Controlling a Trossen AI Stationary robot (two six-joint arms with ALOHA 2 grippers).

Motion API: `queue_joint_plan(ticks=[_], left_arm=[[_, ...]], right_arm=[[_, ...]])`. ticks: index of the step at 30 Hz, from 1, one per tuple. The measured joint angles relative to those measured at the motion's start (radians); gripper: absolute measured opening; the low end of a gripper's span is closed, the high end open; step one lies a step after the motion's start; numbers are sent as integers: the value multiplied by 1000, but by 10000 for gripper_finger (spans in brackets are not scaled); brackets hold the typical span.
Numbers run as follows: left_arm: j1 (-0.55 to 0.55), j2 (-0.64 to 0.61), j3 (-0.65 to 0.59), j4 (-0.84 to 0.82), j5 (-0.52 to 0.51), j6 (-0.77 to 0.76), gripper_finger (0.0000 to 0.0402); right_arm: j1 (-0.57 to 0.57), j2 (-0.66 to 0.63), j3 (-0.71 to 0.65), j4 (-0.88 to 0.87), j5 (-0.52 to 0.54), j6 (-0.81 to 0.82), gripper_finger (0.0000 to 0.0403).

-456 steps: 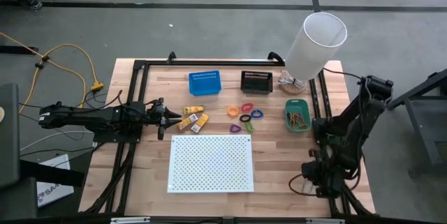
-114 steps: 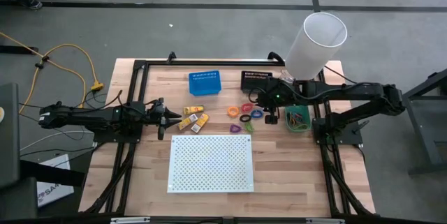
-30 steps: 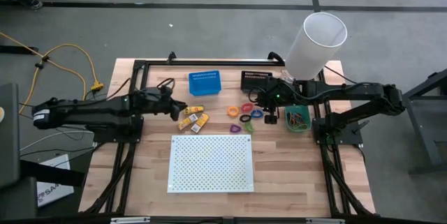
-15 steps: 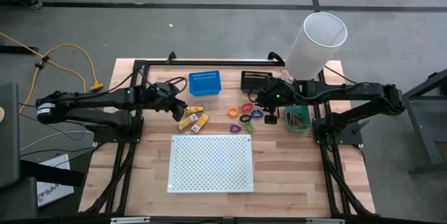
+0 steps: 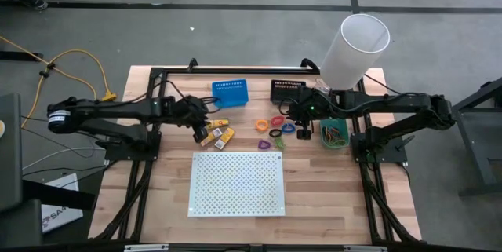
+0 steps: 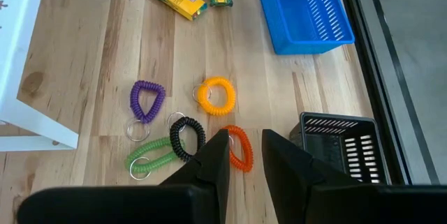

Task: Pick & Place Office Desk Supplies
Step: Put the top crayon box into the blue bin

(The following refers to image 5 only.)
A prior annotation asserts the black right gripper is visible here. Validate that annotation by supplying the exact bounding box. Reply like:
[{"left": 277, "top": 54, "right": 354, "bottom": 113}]
[{"left": 286, "top": 86, "right": 313, "bottom": 141}]

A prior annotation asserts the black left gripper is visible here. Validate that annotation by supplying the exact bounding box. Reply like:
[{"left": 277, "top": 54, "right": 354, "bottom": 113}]
[{"left": 172, "top": 94, "right": 212, "bottom": 144}]

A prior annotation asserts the teal plastic bin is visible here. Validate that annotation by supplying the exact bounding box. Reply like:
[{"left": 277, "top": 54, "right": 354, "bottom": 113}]
[{"left": 319, "top": 117, "right": 350, "bottom": 150}]

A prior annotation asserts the black plastic basket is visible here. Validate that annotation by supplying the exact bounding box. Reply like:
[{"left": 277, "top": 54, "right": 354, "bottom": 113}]
[{"left": 270, "top": 79, "right": 307, "bottom": 104}]

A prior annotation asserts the blue plastic basket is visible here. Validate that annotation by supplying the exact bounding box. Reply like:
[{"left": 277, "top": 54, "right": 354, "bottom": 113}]
[{"left": 211, "top": 79, "right": 250, "bottom": 109}]

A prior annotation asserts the white perforated metal shelf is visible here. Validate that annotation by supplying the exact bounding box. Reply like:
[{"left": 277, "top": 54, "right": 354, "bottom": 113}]
[{"left": 187, "top": 151, "right": 286, "bottom": 218}]

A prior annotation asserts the black flat bar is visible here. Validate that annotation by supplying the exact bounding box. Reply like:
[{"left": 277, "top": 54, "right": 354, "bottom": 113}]
[{"left": 21, "top": 179, "right": 97, "bottom": 211}]

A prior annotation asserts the white printed cardboard box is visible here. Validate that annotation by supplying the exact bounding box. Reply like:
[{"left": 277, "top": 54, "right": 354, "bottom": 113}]
[{"left": 41, "top": 172, "right": 84, "bottom": 234}]

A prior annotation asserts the black metal stand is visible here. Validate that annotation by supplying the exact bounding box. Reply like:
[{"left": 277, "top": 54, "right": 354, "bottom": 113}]
[{"left": 432, "top": 75, "right": 502, "bottom": 198}]

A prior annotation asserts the black equipment case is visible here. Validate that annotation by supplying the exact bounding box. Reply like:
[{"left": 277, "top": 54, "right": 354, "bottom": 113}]
[{"left": 0, "top": 93, "right": 43, "bottom": 247}]

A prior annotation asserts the black floor strip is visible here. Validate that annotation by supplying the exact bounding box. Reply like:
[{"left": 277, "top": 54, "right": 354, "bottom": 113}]
[{"left": 0, "top": 50, "right": 44, "bottom": 63}]

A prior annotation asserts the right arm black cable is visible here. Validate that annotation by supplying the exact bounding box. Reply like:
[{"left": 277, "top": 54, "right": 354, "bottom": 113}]
[{"left": 277, "top": 97, "right": 299, "bottom": 119}]

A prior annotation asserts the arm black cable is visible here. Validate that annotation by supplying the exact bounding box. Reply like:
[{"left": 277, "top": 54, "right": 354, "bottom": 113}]
[
  {"left": 277, "top": 97, "right": 299, "bottom": 119},
  {"left": 156, "top": 79, "right": 221, "bottom": 115}
]

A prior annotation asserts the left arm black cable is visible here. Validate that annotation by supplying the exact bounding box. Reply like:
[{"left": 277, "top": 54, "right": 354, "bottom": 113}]
[{"left": 156, "top": 79, "right": 221, "bottom": 115}]

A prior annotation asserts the black aluminium table frame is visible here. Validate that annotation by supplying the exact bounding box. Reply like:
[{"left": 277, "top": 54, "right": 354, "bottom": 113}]
[{"left": 89, "top": 58, "right": 424, "bottom": 245}]

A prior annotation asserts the thin black cable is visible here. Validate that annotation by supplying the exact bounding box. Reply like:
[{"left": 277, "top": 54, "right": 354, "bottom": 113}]
[{"left": 363, "top": 73, "right": 402, "bottom": 96}]

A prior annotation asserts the yellow extension cord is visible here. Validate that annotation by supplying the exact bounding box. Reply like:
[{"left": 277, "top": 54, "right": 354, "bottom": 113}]
[{"left": 0, "top": 35, "right": 118, "bottom": 127}]

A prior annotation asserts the black floor cable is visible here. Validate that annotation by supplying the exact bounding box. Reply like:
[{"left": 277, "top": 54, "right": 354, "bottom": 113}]
[{"left": 21, "top": 100, "right": 136, "bottom": 127}]

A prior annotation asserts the silver metal bracket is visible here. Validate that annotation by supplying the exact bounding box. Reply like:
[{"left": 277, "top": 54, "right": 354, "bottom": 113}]
[
  {"left": 124, "top": 243, "right": 169, "bottom": 252},
  {"left": 343, "top": 245, "right": 388, "bottom": 252}
]

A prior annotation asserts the white floor cable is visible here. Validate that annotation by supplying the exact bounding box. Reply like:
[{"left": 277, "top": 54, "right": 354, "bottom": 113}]
[{"left": 21, "top": 146, "right": 109, "bottom": 171}]

